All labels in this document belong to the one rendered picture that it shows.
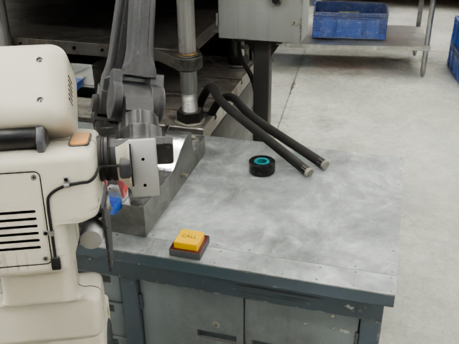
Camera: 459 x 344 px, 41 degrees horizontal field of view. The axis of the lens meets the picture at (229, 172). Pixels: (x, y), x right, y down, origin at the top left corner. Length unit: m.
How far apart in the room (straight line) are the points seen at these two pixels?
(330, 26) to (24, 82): 4.29
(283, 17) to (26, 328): 1.35
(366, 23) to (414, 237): 2.51
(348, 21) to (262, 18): 3.06
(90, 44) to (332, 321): 1.37
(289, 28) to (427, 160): 1.90
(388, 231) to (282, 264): 0.32
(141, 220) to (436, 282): 1.62
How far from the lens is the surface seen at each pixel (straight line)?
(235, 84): 2.63
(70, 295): 1.24
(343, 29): 5.23
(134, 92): 1.21
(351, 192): 1.80
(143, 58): 1.23
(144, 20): 1.25
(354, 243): 1.58
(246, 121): 1.99
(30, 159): 1.06
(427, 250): 3.03
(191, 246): 1.49
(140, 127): 1.14
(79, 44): 2.40
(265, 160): 1.88
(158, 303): 1.70
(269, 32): 2.19
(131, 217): 1.58
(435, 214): 3.32
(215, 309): 1.65
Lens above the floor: 1.69
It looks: 28 degrees down
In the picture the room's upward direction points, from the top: 1 degrees counter-clockwise
